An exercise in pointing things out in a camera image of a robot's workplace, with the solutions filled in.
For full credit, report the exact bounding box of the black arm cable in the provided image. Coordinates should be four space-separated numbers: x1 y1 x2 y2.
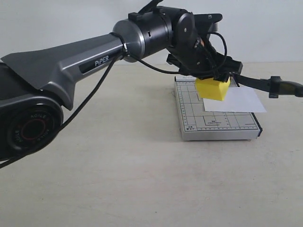
0 32 228 170

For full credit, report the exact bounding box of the yellow cube block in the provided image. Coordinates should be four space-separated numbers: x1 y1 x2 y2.
195 78 231 101

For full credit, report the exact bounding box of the black cutter blade lever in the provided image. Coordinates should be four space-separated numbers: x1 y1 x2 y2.
233 73 303 98

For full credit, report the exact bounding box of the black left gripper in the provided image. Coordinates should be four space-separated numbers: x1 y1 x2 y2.
167 30 243 83

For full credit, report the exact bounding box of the grey paper cutter base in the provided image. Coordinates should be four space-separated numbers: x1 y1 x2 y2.
174 76 263 141

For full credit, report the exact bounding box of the white paper sheet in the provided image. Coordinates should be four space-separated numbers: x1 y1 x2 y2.
204 87 267 113

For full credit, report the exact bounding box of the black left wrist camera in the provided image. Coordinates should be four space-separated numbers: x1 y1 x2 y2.
194 13 223 34

